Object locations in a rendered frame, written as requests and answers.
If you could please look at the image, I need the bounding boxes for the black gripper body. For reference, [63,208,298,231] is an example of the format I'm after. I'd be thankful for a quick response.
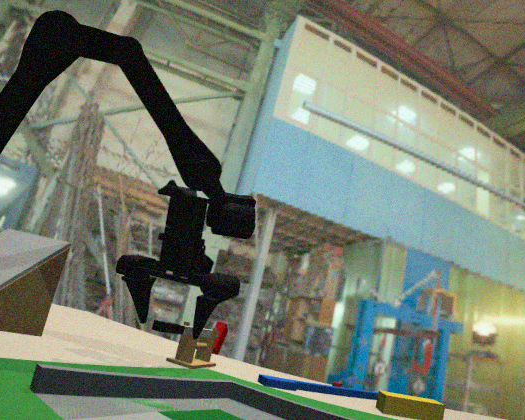
[115,227,240,299]

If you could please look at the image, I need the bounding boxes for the red putter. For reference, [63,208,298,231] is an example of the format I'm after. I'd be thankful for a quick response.
[152,320,228,355]

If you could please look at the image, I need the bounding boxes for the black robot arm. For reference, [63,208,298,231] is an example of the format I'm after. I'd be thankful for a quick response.
[0,10,256,239]

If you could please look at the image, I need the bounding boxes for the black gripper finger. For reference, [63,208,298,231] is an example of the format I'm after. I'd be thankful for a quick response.
[192,295,228,340]
[121,276,156,324]

